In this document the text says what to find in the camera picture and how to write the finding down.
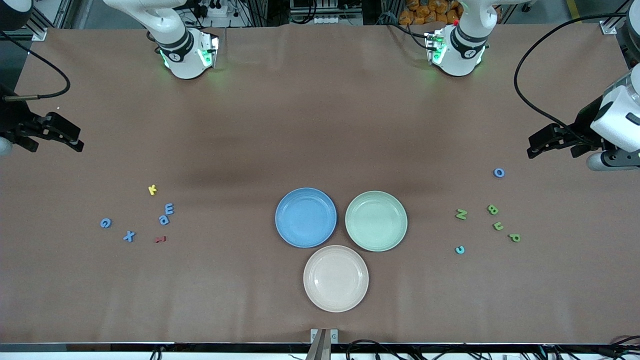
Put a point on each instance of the green letter P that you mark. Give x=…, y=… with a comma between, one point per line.
x=514, y=238

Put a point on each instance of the bag of oranges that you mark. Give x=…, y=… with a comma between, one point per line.
x=430, y=10

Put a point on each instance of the blue letter X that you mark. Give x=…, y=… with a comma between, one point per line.
x=129, y=236

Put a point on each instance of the silver corner bracket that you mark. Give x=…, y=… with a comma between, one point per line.
x=39, y=33
x=609, y=27

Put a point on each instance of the brown table cover sheet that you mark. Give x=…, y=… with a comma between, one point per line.
x=320, y=125

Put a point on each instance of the white power strip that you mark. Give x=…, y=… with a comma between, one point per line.
x=215, y=9

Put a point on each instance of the metal table edge bracket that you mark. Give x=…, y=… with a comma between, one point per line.
x=324, y=342

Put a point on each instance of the blue plate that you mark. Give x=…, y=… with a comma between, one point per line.
x=306, y=217

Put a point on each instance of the yellow letter K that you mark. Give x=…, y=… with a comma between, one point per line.
x=152, y=190

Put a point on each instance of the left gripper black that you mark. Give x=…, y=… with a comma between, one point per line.
x=584, y=123

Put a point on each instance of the blue round lowercase letter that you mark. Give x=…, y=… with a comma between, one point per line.
x=163, y=220

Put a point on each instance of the blue letter G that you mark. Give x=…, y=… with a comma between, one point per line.
x=102, y=223

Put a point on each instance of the cyan letter C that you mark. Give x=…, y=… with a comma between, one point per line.
x=458, y=252

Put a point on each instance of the blue letter E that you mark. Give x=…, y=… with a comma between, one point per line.
x=169, y=208

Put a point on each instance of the green letter B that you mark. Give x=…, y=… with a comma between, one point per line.
x=492, y=209

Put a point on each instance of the green plate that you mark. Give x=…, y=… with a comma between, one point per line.
x=376, y=221

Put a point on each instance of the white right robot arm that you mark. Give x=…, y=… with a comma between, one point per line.
x=180, y=55

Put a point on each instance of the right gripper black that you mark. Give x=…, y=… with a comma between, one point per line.
x=11, y=120

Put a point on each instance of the beige plate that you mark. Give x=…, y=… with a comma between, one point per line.
x=336, y=278

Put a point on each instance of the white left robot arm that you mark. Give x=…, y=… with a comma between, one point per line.
x=462, y=55

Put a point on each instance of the blue letter O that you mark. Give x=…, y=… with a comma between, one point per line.
x=495, y=173

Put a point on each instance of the long grey power strip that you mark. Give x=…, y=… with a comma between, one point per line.
x=325, y=20

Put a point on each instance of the green letter N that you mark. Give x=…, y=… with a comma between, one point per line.
x=461, y=214

